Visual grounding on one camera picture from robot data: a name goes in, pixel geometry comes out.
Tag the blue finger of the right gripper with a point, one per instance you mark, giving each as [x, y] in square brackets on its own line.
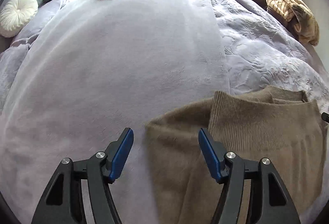
[325, 117]

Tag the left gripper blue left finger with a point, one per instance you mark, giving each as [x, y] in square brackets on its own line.
[117, 154]

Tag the lavender fleece blanket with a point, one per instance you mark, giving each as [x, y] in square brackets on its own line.
[34, 141]

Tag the lavender embossed bed cover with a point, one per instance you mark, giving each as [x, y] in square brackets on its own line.
[262, 44]

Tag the beige striped clothes pile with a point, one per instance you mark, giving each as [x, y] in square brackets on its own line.
[296, 17]

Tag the round white pleated cushion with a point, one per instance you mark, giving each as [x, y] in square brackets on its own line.
[15, 15]

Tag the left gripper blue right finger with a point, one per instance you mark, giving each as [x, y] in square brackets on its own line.
[214, 155]

